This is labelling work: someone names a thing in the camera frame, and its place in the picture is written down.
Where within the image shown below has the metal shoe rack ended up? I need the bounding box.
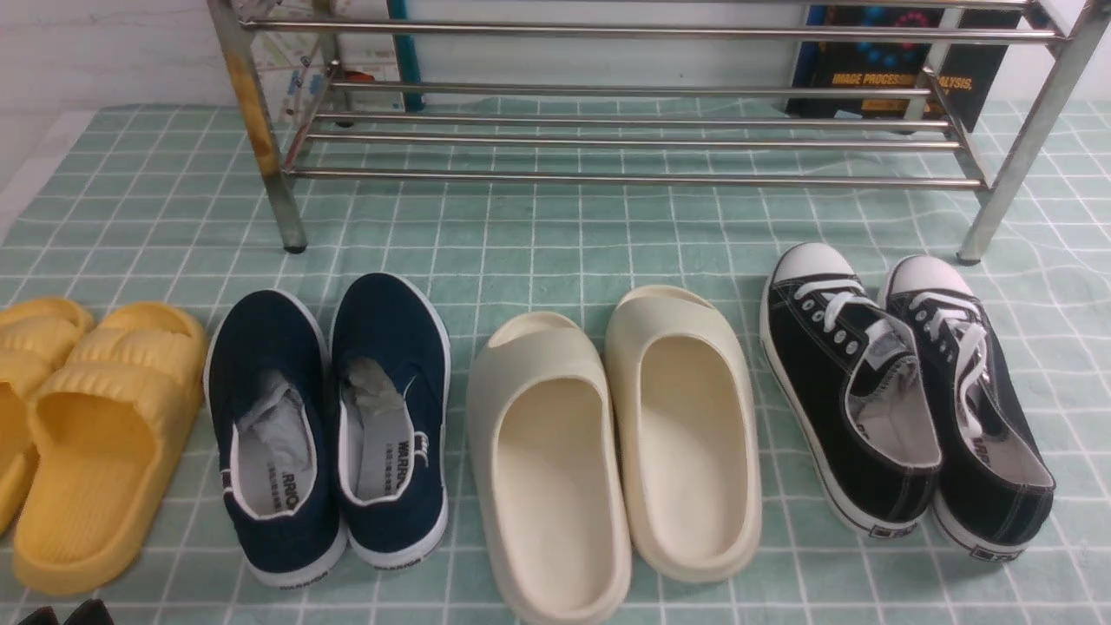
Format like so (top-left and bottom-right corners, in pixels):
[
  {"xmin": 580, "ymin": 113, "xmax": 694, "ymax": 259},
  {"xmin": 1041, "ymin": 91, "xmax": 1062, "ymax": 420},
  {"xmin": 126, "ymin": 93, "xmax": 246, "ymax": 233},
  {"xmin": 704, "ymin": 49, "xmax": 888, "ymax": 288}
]
[{"xmin": 207, "ymin": 1, "xmax": 1108, "ymax": 266}]

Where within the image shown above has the black canvas sneaker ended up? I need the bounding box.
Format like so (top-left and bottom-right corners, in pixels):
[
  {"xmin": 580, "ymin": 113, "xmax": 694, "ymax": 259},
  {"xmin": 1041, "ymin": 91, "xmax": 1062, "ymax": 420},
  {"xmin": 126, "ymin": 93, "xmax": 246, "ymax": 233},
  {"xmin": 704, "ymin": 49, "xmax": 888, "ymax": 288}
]
[
  {"xmin": 760, "ymin": 242, "xmax": 942, "ymax": 540},
  {"xmin": 878, "ymin": 254, "xmax": 1055, "ymax": 563}
]

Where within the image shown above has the colourful printed paper sheet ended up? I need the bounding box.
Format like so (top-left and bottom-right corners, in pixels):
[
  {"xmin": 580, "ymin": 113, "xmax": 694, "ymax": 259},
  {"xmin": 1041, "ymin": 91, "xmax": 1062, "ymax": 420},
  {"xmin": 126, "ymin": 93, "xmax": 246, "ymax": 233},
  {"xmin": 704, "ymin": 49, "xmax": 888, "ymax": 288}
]
[{"xmin": 253, "ymin": 1, "xmax": 406, "ymax": 124}]

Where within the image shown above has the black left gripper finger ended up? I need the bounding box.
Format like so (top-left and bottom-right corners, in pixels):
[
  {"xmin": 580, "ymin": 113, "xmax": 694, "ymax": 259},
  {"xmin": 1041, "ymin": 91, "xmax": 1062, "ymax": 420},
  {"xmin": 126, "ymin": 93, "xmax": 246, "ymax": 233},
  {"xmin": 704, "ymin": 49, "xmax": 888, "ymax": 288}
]
[{"xmin": 17, "ymin": 606, "xmax": 60, "ymax": 625}]

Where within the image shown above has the yellow slide sandal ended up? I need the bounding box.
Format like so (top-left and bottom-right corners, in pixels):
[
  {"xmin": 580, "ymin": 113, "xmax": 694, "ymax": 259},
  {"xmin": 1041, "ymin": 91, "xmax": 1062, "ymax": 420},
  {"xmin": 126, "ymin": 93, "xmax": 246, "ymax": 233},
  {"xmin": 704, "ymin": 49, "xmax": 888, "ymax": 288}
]
[
  {"xmin": 13, "ymin": 301, "xmax": 209, "ymax": 595},
  {"xmin": 1, "ymin": 298, "xmax": 96, "ymax": 533}
]

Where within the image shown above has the teal vertical pole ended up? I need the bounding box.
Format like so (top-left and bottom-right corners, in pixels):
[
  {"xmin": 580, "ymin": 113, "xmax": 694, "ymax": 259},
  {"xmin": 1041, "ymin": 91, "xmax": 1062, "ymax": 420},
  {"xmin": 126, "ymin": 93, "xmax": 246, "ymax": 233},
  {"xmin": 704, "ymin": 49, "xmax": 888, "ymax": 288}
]
[{"xmin": 386, "ymin": 0, "xmax": 426, "ymax": 112}]

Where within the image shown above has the left black canvas sneaker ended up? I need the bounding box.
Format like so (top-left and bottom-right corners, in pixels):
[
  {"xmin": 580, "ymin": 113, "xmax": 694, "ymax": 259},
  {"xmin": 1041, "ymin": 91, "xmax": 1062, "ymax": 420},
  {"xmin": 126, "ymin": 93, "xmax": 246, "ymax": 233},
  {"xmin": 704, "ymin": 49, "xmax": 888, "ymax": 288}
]
[{"xmin": 760, "ymin": 242, "xmax": 942, "ymax": 540}]

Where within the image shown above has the right black canvas sneaker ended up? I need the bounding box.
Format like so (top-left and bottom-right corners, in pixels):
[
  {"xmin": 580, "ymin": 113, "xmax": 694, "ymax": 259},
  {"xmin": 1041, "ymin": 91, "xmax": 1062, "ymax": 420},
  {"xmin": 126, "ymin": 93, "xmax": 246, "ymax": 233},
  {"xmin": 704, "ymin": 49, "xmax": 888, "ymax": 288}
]
[{"xmin": 878, "ymin": 254, "xmax": 1055, "ymax": 563}]

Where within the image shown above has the navy canvas shoe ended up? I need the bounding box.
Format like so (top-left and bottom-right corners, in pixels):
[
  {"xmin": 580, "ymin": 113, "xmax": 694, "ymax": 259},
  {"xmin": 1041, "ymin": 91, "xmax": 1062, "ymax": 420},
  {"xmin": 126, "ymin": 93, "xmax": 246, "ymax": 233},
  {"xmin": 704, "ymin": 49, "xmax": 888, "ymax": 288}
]
[
  {"xmin": 203, "ymin": 289, "xmax": 348, "ymax": 589},
  {"xmin": 331, "ymin": 273, "xmax": 451, "ymax": 569}
]

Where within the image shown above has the right yellow slide sandal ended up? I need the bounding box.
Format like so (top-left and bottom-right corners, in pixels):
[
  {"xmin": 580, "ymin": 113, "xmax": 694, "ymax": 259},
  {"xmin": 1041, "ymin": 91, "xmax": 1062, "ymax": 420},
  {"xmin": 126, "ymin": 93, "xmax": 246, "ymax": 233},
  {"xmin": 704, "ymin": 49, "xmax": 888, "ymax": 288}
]
[{"xmin": 13, "ymin": 301, "xmax": 209, "ymax": 595}]

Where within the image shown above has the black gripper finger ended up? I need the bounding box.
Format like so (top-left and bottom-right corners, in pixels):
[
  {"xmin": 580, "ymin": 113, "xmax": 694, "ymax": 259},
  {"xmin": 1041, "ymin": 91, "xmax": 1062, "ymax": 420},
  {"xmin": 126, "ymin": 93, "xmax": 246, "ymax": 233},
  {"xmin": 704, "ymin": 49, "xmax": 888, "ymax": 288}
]
[{"xmin": 62, "ymin": 599, "xmax": 116, "ymax": 625}]

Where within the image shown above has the cream slide sandal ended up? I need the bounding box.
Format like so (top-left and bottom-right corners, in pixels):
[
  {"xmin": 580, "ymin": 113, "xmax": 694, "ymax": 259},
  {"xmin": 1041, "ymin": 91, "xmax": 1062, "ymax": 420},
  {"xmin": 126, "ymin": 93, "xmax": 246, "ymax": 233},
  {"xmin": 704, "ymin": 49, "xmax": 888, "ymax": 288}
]
[
  {"xmin": 602, "ymin": 285, "xmax": 762, "ymax": 584},
  {"xmin": 466, "ymin": 310, "xmax": 634, "ymax": 624}
]

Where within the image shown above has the left yellow slide sandal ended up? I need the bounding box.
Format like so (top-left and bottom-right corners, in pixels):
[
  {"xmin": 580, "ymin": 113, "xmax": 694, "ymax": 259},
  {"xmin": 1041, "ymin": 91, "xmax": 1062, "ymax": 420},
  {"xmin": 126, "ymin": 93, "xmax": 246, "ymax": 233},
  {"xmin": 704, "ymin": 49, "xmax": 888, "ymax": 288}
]
[{"xmin": 1, "ymin": 298, "xmax": 96, "ymax": 533}]

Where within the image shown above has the left cream slide sandal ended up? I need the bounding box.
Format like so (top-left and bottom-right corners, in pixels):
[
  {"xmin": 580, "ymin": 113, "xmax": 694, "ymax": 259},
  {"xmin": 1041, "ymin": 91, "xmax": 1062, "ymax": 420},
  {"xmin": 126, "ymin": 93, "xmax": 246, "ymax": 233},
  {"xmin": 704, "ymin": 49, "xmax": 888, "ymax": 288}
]
[{"xmin": 466, "ymin": 310, "xmax": 634, "ymax": 624}]

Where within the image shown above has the green checkered table cloth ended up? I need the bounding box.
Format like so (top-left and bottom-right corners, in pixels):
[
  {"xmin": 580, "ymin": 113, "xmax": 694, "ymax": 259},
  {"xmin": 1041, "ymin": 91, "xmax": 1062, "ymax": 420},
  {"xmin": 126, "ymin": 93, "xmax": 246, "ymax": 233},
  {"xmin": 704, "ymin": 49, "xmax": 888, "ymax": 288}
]
[{"xmin": 1, "ymin": 100, "xmax": 1108, "ymax": 624}]

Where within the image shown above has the dark image processing book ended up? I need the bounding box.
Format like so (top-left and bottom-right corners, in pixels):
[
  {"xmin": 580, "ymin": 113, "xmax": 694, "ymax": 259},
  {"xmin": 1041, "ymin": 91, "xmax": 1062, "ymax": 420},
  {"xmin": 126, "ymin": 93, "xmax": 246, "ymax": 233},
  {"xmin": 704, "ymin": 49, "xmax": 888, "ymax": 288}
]
[{"xmin": 785, "ymin": 6, "xmax": 1008, "ymax": 131}]

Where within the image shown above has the right cream slide sandal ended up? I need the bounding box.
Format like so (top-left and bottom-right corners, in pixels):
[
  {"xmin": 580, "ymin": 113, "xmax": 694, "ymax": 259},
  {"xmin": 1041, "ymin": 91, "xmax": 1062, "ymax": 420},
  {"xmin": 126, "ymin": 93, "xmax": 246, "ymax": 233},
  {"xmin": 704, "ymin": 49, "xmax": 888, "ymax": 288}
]
[{"xmin": 602, "ymin": 285, "xmax": 762, "ymax": 584}]

